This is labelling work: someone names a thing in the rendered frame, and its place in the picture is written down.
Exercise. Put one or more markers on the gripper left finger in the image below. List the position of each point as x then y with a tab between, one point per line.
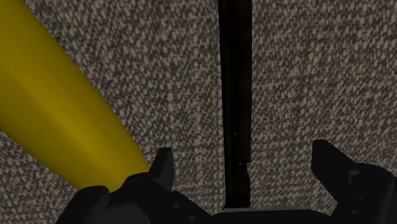
145	195

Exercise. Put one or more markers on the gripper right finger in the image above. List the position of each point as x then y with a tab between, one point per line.
350	183

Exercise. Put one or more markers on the yellow cylinder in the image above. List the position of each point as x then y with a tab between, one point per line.
59	105

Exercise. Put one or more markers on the long black flat stick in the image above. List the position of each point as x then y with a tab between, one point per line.
236	102

